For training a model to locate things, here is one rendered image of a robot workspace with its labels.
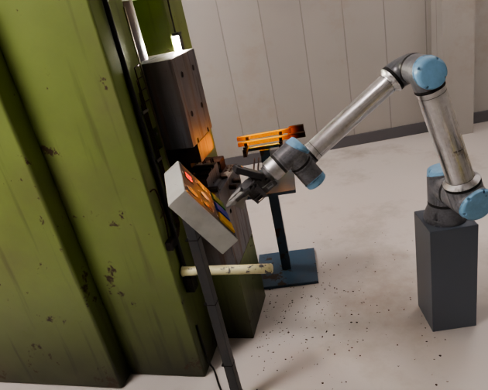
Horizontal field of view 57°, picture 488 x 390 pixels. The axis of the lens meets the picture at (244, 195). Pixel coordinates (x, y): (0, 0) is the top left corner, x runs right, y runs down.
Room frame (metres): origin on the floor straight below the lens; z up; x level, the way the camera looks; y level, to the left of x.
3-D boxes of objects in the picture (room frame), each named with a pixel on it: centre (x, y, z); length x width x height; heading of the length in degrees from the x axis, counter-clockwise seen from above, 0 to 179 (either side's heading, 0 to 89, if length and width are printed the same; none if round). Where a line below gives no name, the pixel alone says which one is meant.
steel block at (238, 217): (2.26, 0.32, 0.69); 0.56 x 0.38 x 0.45; 72
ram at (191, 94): (2.24, 0.32, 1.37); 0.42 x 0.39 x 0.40; 72
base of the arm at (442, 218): (1.86, -0.92, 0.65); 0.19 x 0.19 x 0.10
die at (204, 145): (2.20, 0.33, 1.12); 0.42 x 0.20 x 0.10; 72
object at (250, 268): (1.78, 0.15, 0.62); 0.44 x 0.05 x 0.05; 72
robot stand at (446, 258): (1.86, -0.92, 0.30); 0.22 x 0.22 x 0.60; 85
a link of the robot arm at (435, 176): (1.85, -0.92, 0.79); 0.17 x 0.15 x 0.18; 4
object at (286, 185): (2.59, -0.18, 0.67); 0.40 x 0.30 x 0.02; 171
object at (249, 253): (2.26, 0.32, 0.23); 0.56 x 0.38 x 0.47; 72
